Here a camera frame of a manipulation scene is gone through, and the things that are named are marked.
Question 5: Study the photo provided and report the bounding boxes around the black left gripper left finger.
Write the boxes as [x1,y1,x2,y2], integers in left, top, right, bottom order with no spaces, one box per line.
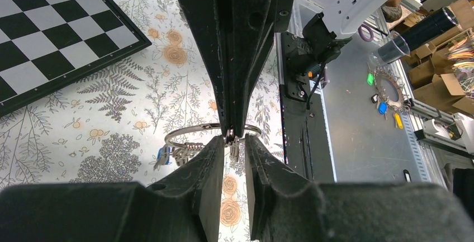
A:
[1,136,224,241]

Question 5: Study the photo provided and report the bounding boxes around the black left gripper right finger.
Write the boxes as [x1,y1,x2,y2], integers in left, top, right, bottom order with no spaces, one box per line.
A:
[245,135,473,241]

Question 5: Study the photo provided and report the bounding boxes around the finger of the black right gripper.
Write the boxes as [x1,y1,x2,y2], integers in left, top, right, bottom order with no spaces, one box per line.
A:
[178,0,230,135]
[230,0,276,137]

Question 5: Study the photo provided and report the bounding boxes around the blue key tag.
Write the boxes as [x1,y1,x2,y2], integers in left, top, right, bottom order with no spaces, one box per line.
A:
[153,145,172,170]

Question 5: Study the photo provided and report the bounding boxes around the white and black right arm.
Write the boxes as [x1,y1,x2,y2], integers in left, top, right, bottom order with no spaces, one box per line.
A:
[178,0,386,137]

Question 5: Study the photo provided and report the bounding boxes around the spare keyring with coloured tags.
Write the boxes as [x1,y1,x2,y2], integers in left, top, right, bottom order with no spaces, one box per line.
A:
[367,67,413,130]

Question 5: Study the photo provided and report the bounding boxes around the floral patterned table mat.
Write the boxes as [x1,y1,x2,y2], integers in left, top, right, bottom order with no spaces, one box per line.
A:
[0,0,286,242]

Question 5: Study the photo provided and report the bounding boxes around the black cylinder roll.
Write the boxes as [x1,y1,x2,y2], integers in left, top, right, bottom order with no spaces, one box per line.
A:
[373,7,458,65]

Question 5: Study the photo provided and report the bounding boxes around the black and white chessboard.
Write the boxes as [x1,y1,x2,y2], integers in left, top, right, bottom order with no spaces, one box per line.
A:
[1,0,151,115]

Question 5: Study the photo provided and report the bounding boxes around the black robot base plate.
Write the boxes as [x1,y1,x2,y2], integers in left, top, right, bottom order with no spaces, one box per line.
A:
[275,32,336,183]

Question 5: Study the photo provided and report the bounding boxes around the cardboard boxes with cables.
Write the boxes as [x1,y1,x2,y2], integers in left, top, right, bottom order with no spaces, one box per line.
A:
[405,0,473,115]

